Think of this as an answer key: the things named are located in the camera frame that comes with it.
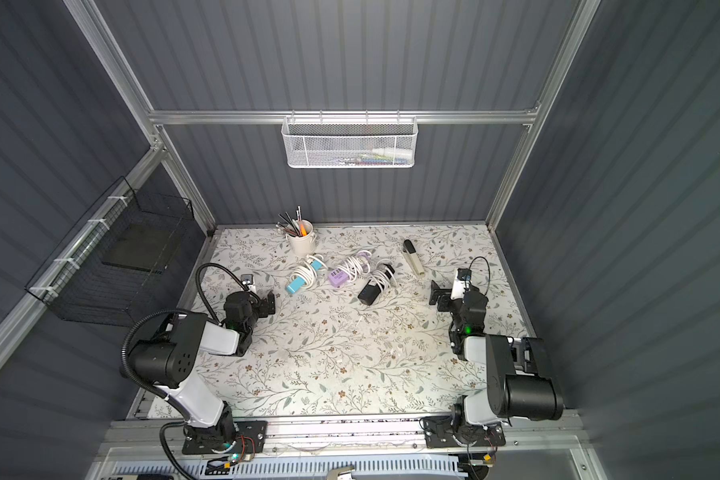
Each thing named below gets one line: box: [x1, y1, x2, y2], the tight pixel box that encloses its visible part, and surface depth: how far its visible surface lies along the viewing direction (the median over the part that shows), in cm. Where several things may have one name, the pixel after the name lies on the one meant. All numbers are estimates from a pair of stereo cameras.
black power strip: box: [357, 280, 381, 306], surface depth 100 cm
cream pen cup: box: [286, 219, 317, 256], surface depth 108 cm
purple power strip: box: [328, 268, 350, 288], surface depth 101 cm
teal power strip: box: [286, 260, 322, 294], surface depth 100 cm
